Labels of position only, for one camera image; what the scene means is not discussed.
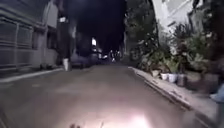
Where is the pale kerb strip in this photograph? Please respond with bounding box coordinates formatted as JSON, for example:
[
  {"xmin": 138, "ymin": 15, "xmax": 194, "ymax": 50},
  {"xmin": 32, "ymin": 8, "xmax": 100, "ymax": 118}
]
[{"xmin": 0, "ymin": 67, "xmax": 65, "ymax": 84}]

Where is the row of potted plants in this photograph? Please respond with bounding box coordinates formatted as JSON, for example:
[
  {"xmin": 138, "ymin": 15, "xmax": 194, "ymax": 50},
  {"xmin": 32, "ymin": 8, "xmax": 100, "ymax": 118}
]
[{"xmin": 135, "ymin": 22, "xmax": 224, "ymax": 94}]

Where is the pale building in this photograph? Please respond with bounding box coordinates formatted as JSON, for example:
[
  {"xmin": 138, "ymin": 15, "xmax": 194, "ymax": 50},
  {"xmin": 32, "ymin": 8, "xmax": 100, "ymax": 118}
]
[{"xmin": 151, "ymin": 0, "xmax": 224, "ymax": 56}]

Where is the tree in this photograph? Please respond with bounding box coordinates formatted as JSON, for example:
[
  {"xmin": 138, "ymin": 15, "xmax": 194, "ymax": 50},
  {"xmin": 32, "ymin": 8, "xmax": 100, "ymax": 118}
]
[{"xmin": 123, "ymin": 0, "xmax": 159, "ymax": 64}]

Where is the pale concrete pavement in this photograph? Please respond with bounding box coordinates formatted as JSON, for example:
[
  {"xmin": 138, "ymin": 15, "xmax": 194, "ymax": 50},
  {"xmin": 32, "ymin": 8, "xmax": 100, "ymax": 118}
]
[{"xmin": 128, "ymin": 66, "xmax": 224, "ymax": 128}]

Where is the white plant pot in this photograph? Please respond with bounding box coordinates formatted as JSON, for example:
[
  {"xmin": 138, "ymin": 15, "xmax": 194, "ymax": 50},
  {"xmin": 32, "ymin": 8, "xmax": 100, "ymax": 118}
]
[{"xmin": 167, "ymin": 73, "xmax": 179, "ymax": 84}]

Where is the grey asphalt road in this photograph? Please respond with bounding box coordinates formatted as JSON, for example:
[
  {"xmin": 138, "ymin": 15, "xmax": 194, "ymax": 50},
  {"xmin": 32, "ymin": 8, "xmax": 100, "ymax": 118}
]
[{"xmin": 0, "ymin": 64, "xmax": 214, "ymax": 128}]

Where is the pole with pale base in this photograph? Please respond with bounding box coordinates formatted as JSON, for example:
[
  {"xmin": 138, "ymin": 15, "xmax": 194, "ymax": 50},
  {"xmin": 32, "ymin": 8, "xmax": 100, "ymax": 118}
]
[{"xmin": 61, "ymin": 13, "xmax": 72, "ymax": 72}]

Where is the parked car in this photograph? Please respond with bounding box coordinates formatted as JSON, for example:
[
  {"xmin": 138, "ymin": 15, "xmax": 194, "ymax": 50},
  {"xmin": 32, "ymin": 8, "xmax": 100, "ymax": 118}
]
[{"xmin": 70, "ymin": 51, "xmax": 93, "ymax": 69}]

